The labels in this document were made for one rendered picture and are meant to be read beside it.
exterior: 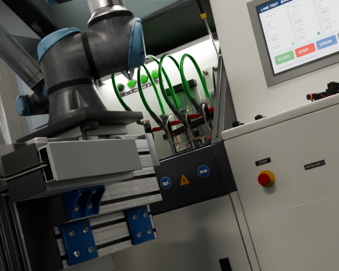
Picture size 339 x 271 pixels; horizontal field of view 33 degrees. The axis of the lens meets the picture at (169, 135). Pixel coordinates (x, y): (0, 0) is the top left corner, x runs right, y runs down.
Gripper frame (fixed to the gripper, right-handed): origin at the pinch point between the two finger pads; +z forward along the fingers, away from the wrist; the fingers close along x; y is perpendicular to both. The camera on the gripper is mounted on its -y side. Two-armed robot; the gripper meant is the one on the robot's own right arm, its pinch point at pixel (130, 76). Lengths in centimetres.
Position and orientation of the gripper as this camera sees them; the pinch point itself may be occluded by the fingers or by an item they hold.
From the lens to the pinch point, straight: 190.5
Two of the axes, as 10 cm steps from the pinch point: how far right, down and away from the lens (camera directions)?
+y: -3.9, -0.2, -9.2
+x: 8.8, -3.0, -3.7
